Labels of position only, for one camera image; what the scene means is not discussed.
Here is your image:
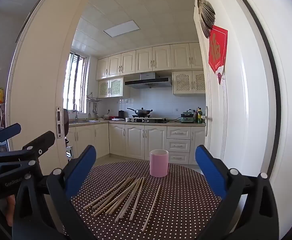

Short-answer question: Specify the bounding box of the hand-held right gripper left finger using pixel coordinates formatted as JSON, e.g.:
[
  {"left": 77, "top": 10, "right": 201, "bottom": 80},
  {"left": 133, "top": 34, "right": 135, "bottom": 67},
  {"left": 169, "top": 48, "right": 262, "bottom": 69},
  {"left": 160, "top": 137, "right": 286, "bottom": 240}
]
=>
[{"left": 12, "top": 145, "right": 97, "bottom": 240}]

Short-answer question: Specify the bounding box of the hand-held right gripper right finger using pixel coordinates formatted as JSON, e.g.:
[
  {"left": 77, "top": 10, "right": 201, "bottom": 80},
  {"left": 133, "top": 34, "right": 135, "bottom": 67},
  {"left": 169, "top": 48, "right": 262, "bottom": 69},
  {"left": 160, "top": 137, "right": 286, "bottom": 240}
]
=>
[{"left": 195, "top": 144, "right": 281, "bottom": 240}]

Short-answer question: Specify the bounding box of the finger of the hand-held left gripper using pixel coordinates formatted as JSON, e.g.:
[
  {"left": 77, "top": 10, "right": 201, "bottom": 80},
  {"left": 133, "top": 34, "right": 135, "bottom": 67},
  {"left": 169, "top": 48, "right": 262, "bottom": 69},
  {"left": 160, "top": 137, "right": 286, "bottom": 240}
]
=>
[
  {"left": 0, "top": 131, "right": 56, "bottom": 173},
  {"left": 0, "top": 123, "right": 22, "bottom": 153}
]

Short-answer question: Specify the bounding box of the pink cup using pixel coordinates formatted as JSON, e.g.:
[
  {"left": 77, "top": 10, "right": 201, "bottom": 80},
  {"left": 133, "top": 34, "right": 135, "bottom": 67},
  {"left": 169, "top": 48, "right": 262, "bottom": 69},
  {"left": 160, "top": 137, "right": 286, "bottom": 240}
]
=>
[{"left": 150, "top": 149, "right": 169, "bottom": 178}]

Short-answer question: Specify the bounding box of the pile of wooden chopsticks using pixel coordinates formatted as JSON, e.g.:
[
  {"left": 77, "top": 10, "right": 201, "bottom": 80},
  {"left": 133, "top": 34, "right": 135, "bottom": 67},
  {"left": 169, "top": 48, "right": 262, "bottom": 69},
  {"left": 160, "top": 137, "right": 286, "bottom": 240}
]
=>
[{"left": 83, "top": 177, "right": 161, "bottom": 231}]

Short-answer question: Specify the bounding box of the person's left hand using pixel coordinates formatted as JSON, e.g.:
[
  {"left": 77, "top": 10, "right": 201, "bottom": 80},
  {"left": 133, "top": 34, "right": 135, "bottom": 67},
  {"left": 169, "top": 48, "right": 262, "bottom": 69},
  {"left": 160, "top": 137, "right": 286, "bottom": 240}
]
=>
[{"left": 6, "top": 195, "right": 16, "bottom": 227}]

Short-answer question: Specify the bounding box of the white stool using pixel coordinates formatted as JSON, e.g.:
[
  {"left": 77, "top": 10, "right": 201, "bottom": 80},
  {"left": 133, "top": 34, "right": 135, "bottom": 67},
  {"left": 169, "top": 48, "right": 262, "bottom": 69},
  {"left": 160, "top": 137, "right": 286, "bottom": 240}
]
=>
[{"left": 65, "top": 145, "right": 74, "bottom": 161}]

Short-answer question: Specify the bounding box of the black chair back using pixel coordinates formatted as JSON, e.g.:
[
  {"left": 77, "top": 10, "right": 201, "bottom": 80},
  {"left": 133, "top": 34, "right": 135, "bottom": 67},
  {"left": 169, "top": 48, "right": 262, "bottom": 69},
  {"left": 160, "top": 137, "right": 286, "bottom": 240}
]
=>
[{"left": 63, "top": 109, "right": 70, "bottom": 140}]

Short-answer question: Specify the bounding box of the cream drawer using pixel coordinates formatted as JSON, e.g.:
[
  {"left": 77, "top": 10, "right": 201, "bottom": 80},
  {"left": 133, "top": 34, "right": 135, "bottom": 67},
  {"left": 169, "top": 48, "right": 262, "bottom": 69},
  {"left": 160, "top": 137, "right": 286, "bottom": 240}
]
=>
[
  {"left": 167, "top": 127, "right": 191, "bottom": 140},
  {"left": 167, "top": 139, "right": 191, "bottom": 153},
  {"left": 168, "top": 152, "right": 190, "bottom": 165}
]

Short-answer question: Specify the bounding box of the steel sink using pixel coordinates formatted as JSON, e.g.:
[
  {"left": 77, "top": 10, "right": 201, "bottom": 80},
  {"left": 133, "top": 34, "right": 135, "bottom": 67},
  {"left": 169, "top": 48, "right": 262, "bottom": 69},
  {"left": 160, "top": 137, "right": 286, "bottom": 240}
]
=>
[{"left": 69, "top": 119, "right": 100, "bottom": 124}]

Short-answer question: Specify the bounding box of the white door with latch plates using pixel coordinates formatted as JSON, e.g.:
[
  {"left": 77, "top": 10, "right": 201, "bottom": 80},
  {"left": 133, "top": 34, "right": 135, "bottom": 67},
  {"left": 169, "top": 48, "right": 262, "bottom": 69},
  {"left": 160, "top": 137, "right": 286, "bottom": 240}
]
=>
[{"left": 7, "top": 0, "right": 99, "bottom": 170}]

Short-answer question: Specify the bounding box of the green countertop appliance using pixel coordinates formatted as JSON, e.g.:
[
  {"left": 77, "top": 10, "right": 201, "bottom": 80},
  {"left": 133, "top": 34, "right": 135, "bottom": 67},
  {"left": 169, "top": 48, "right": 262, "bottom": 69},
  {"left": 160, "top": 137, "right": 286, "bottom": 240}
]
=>
[{"left": 180, "top": 112, "right": 195, "bottom": 123}]

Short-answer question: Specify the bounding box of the hanging utensil rack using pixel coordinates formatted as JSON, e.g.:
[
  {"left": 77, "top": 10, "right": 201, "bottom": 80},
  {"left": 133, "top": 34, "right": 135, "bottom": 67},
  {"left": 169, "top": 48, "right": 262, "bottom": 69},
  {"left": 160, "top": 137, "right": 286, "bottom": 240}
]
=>
[{"left": 86, "top": 92, "right": 102, "bottom": 118}]

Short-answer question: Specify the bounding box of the kitchen window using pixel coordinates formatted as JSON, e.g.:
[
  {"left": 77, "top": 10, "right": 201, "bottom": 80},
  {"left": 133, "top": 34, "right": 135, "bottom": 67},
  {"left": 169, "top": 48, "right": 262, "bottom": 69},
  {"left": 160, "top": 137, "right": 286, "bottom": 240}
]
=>
[{"left": 63, "top": 52, "right": 89, "bottom": 114}]

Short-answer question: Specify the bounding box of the gas stove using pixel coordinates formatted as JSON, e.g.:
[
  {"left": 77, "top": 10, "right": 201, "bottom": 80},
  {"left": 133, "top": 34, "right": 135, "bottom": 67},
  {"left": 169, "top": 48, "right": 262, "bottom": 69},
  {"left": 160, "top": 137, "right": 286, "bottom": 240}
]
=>
[{"left": 126, "top": 116, "right": 170, "bottom": 123}]

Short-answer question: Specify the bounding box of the white panel door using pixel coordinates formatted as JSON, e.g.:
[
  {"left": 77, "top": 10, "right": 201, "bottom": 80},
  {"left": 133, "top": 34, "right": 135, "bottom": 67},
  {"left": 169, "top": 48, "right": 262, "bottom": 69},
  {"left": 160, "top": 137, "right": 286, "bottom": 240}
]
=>
[{"left": 193, "top": 0, "right": 280, "bottom": 180}]

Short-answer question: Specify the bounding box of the black wok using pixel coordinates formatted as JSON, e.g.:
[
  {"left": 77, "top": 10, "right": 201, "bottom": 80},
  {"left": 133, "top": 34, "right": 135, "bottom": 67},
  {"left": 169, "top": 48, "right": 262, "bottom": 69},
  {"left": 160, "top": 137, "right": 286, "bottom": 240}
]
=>
[{"left": 126, "top": 107, "right": 153, "bottom": 117}]

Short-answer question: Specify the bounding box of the cream lattice door cabinet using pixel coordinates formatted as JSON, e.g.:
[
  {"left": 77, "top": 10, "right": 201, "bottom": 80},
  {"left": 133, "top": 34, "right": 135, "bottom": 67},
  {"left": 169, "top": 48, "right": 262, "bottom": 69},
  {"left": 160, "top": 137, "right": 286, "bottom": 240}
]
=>
[
  {"left": 172, "top": 70, "right": 206, "bottom": 96},
  {"left": 98, "top": 77, "right": 124, "bottom": 98}
]

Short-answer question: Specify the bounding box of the steel range hood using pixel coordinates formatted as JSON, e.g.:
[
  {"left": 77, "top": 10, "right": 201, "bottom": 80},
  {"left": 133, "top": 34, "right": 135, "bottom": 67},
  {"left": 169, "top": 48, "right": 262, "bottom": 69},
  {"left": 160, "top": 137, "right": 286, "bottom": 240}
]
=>
[{"left": 124, "top": 72, "right": 173, "bottom": 89}]

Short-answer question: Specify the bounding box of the red paper door decoration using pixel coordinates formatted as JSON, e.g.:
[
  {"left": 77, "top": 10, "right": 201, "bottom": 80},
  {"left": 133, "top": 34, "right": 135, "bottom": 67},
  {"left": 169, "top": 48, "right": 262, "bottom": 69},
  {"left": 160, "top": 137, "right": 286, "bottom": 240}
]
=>
[{"left": 208, "top": 25, "right": 228, "bottom": 85}]

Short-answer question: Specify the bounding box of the ceiling light panel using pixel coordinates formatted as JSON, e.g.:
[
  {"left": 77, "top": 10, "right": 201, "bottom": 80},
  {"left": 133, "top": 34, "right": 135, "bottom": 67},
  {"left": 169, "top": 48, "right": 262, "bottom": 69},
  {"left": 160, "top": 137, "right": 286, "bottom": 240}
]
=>
[{"left": 103, "top": 20, "right": 143, "bottom": 38}]

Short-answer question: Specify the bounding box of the dark hanging fan ornament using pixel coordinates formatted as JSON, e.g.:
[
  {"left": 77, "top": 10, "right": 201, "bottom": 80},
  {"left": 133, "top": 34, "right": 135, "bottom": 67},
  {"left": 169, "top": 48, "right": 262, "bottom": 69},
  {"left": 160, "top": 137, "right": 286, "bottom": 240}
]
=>
[{"left": 197, "top": 0, "right": 216, "bottom": 39}]

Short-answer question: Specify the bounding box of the silver door handle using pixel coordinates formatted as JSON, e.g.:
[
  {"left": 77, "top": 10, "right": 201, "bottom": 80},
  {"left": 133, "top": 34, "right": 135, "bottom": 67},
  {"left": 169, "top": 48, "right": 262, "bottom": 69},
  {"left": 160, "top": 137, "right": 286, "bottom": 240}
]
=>
[{"left": 201, "top": 106, "right": 213, "bottom": 137}]

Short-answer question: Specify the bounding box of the cream wall cabinet row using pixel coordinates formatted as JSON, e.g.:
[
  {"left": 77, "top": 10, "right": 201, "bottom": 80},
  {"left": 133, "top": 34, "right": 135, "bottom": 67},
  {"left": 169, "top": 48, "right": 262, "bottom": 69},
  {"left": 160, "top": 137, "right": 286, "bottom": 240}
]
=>
[{"left": 96, "top": 42, "right": 204, "bottom": 80}]

